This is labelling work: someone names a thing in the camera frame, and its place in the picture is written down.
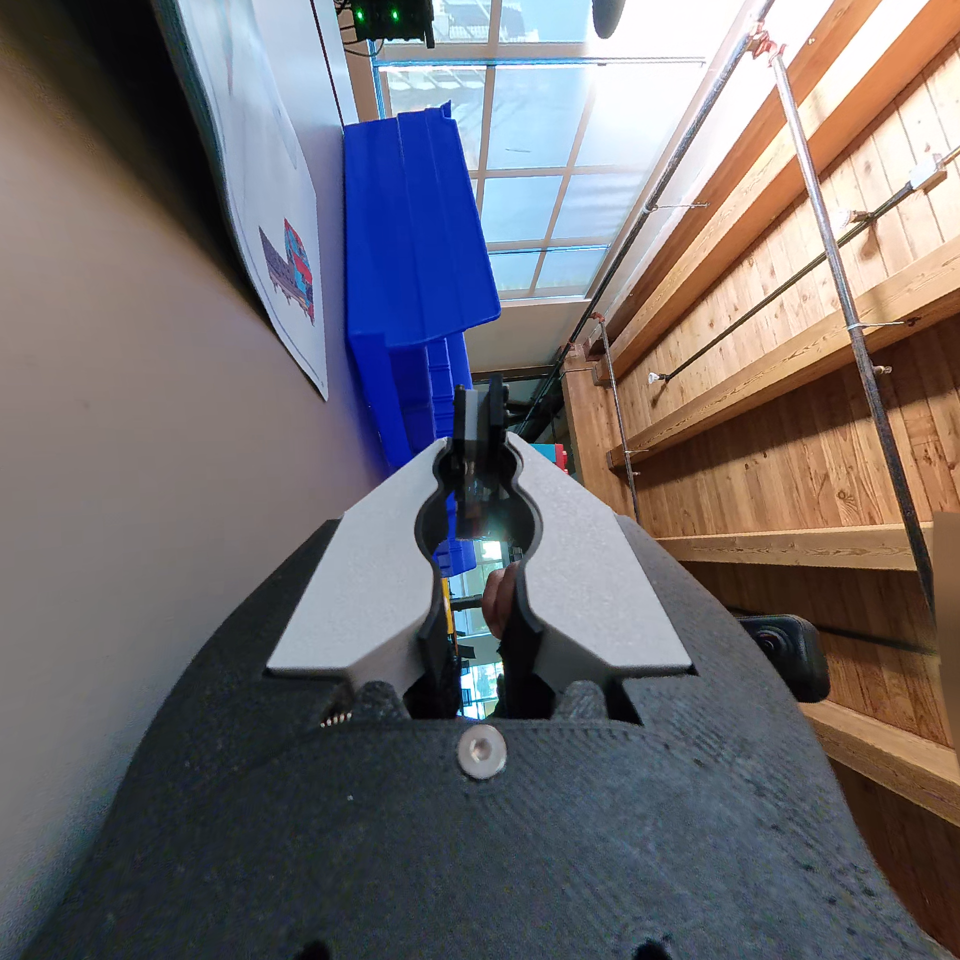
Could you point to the red teal grey brick model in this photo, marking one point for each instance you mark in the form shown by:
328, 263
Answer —
480, 420

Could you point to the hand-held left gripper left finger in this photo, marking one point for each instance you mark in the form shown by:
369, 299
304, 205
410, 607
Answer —
352, 592

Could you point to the person's right hand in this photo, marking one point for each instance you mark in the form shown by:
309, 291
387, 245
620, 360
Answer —
499, 600

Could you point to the black ceiling pipe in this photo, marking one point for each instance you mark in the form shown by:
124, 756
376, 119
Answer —
660, 187

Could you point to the grey desk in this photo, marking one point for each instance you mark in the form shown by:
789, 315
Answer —
112, 562

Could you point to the black rod with white spotlights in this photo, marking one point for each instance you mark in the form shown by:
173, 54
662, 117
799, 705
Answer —
750, 315

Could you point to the large paned window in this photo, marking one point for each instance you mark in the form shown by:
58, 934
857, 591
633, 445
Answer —
540, 150

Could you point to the white instruction booklet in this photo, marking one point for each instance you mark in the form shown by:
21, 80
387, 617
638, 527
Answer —
262, 187

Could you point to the thick metal sprinkler pipe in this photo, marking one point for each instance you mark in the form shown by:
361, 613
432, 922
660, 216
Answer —
840, 285

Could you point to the blue plastic bin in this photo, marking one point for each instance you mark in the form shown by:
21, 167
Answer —
405, 225

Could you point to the thin metal sprinkler pipe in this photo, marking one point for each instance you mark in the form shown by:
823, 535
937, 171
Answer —
619, 420

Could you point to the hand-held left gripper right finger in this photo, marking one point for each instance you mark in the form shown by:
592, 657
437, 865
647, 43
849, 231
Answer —
600, 592

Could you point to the person's right forearm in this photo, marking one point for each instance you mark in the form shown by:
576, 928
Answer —
517, 675

